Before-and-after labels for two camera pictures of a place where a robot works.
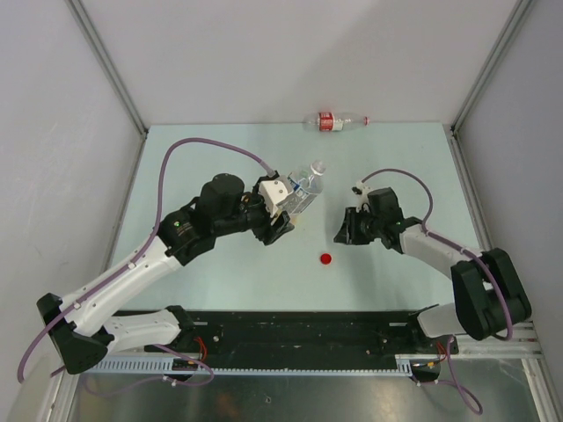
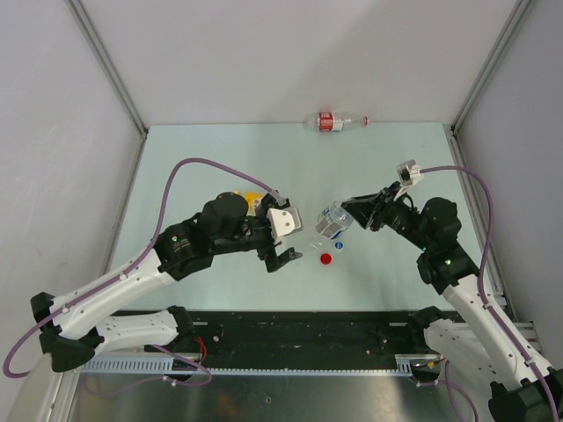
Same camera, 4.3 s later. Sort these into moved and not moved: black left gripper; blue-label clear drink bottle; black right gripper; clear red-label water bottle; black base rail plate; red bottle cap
Moved: black left gripper; blue-label clear drink bottle; black right gripper
Not moved: black base rail plate; clear red-label water bottle; red bottle cap
